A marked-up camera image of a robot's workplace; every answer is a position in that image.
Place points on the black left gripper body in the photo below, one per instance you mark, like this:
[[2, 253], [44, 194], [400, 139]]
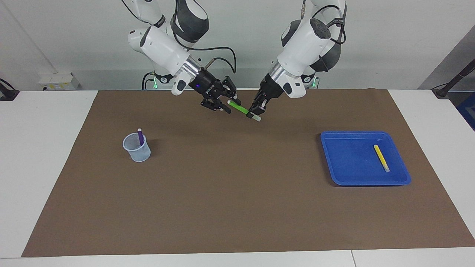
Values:
[[269, 89]]

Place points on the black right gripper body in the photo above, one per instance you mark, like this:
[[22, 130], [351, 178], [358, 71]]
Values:
[[206, 85]]

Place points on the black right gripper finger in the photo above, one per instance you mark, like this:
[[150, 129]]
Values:
[[215, 105], [232, 89]]

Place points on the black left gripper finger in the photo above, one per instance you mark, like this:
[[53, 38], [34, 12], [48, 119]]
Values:
[[264, 104], [255, 108]]

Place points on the green marker pen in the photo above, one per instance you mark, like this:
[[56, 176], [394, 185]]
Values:
[[239, 108]]

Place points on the purple marker pen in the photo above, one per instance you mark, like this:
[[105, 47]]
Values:
[[140, 137]]

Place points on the yellow marker pen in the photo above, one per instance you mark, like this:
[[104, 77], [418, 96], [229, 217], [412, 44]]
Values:
[[381, 157]]

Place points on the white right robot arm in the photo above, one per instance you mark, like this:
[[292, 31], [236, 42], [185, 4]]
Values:
[[159, 44]]

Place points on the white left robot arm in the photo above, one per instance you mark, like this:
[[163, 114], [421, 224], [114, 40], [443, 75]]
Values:
[[308, 40]]

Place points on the brown table mat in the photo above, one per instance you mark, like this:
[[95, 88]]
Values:
[[237, 185]]

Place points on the clear plastic cup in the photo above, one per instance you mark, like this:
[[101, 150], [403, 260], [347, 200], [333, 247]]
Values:
[[139, 154]]

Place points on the blue plastic tray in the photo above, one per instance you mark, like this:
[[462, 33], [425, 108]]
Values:
[[349, 159]]

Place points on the black stand pole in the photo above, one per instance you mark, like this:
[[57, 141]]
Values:
[[458, 78]]

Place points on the blue box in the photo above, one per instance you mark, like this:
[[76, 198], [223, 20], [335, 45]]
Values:
[[468, 111]]

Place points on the white wall socket box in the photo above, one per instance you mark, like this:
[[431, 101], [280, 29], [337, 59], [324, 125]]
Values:
[[59, 81]]

